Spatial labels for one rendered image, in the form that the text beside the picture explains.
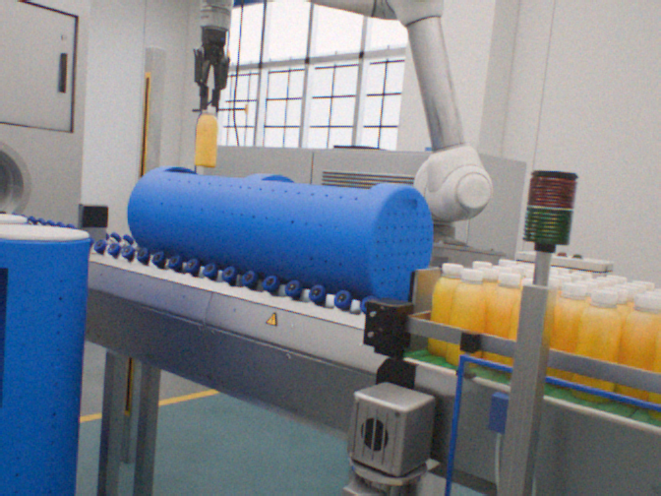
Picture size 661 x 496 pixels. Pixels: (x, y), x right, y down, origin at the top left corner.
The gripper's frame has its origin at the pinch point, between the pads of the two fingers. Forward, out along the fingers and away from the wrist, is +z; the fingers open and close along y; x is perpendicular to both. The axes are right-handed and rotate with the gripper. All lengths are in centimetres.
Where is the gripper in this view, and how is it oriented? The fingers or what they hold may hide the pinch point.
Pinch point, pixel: (210, 99)
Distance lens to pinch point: 202.5
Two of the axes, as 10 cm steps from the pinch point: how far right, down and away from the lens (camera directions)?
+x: 7.8, 1.3, -6.1
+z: -0.9, 9.9, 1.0
